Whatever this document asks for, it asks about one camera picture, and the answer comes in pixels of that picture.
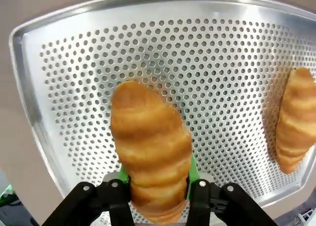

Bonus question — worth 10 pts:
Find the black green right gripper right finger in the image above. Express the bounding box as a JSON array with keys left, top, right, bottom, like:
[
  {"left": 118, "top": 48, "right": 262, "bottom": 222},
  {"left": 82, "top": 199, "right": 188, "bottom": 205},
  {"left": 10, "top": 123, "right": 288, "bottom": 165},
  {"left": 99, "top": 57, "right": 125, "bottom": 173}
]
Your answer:
[{"left": 186, "top": 156, "right": 275, "bottom": 226}]

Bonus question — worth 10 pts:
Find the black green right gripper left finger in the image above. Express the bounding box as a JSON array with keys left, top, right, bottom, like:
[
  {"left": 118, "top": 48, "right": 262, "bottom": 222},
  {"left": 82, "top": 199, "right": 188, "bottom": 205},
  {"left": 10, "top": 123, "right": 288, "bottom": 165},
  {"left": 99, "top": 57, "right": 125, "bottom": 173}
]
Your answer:
[{"left": 43, "top": 165, "right": 136, "bottom": 226}]

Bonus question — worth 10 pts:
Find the golden croissant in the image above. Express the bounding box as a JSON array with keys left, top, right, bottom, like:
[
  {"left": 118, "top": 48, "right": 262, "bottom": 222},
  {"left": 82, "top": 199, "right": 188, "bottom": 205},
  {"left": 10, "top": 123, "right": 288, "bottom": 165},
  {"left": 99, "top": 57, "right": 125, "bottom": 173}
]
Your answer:
[
  {"left": 110, "top": 80, "right": 194, "bottom": 225},
  {"left": 274, "top": 67, "right": 316, "bottom": 175}
]

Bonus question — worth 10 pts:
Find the perforated aluminium baking tray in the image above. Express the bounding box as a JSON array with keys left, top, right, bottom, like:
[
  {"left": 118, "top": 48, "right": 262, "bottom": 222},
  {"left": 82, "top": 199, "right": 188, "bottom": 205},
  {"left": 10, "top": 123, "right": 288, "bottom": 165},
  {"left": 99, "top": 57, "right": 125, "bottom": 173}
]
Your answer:
[{"left": 8, "top": 0, "right": 316, "bottom": 226}]

